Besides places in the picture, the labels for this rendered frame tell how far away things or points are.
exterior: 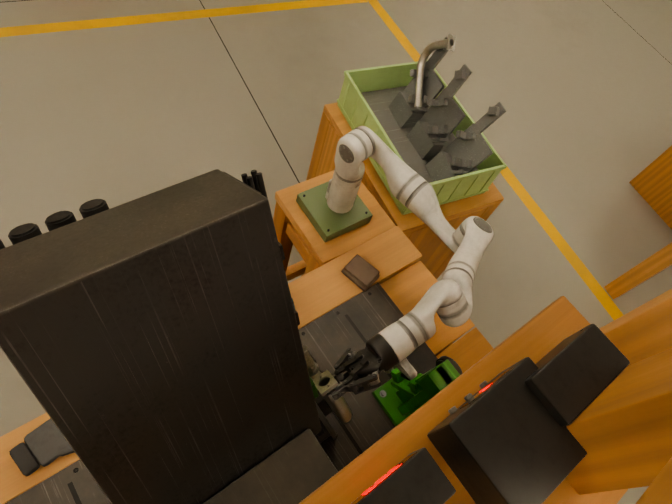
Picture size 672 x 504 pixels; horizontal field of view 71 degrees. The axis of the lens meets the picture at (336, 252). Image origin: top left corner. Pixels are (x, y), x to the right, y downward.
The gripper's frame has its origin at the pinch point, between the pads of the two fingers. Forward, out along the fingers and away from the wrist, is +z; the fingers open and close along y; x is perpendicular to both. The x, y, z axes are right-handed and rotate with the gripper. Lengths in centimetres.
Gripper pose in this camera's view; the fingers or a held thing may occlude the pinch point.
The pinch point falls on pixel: (333, 388)
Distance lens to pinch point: 100.7
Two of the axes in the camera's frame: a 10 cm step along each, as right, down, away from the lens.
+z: -8.2, 5.4, -2.1
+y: 3.9, 2.5, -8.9
